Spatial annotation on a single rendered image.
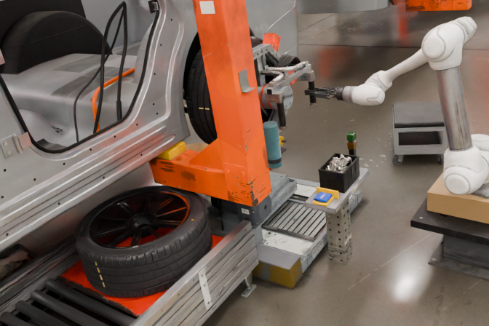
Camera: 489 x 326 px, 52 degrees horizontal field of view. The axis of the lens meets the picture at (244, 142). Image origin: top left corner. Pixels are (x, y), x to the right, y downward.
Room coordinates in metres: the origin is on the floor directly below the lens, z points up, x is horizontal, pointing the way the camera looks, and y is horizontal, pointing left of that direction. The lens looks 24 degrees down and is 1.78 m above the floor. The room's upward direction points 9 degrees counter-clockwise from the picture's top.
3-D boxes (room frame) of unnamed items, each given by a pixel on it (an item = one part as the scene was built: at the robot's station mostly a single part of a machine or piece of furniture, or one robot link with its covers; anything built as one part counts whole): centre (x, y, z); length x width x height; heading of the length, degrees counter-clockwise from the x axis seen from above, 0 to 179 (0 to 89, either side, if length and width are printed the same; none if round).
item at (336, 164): (2.27, -0.47, 0.51); 0.20 x 0.14 x 0.13; 142
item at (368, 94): (2.48, -0.70, 0.83); 0.16 x 0.13 x 0.11; 52
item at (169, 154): (2.47, 0.41, 0.71); 0.14 x 0.14 x 0.05; 52
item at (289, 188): (2.80, 0.00, 0.13); 0.50 x 0.36 x 0.10; 142
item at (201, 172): (2.37, 0.28, 0.69); 0.52 x 0.17 x 0.35; 52
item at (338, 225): (2.23, -0.43, 0.21); 0.10 x 0.10 x 0.42; 52
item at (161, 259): (2.16, 0.57, 0.39); 0.66 x 0.66 x 0.24
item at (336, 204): (2.25, -0.45, 0.44); 0.43 x 0.17 x 0.03; 142
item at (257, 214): (2.49, 0.11, 0.26); 0.42 x 0.18 x 0.35; 52
